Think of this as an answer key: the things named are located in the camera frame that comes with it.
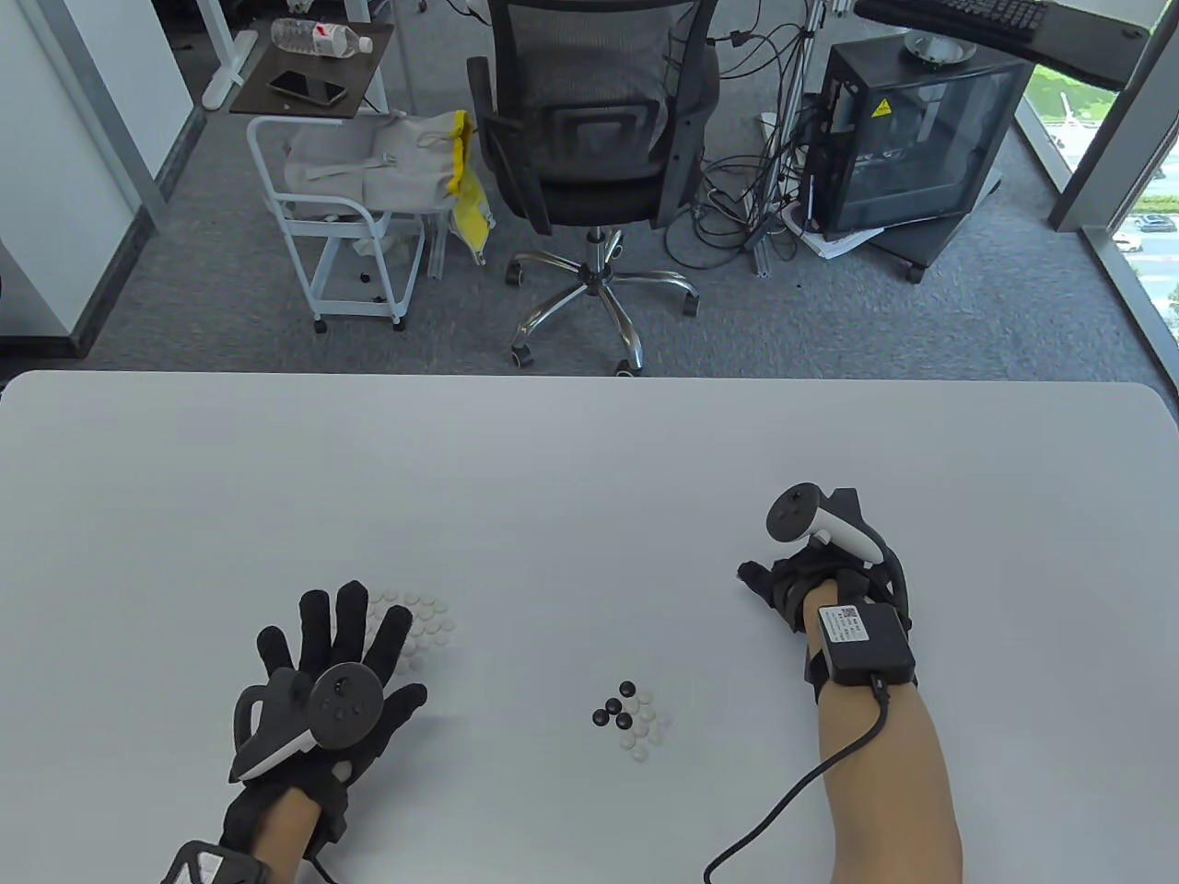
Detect person's right hand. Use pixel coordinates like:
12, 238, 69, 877
737, 543, 913, 636

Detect person's left hand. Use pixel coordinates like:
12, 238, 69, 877
224, 580, 429, 862

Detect cluster of white go stones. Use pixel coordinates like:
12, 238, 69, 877
367, 589, 457, 673

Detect pile of mixed go stones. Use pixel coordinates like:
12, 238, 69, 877
592, 680, 673, 763

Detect person's right forearm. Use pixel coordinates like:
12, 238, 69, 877
801, 580, 963, 884

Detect black and white VR controller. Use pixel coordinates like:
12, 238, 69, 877
230, 663, 385, 782
766, 483, 887, 564

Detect black labelled wrist box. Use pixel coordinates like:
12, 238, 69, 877
806, 603, 919, 705

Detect black cross-braced wrist module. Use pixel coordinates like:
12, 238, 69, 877
161, 840, 273, 884

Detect white papers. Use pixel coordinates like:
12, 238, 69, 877
788, 207, 885, 263

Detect dark rolling computer stand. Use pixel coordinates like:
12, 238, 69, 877
875, 175, 1005, 285

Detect black computer tower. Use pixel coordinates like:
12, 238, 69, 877
803, 39, 1034, 242

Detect black mesh office chair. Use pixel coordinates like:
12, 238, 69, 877
465, 0, 724, 377

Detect yellow plastic bag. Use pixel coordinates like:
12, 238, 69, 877
445, 110, 496, 266

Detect white metal cart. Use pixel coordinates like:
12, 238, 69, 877
247, 115, 426, 332

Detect silver bowl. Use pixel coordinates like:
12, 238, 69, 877
905, 28, 977, 67

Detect grey fabric bag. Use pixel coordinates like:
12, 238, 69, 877
284, 112, 466, 217

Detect black keyboard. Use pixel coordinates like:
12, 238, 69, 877
857, 0, 1051, 42

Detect black smartphone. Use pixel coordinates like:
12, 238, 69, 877
268, 71, 349, 105

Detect brown side table top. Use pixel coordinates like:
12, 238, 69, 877
230, 18, 395, 119

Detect white desk leg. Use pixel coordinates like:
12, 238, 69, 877
195, 0, 261, 111

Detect clear plastic water bottle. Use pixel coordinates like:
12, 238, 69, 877
271, 17, 374, 58

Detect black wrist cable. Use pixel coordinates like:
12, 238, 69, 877
705, 677, 893, 884

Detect tangle of black cables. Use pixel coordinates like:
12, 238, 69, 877
665, 0, 830, 273

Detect aluminium frame post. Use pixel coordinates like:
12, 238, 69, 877
751, 0, 830, 277

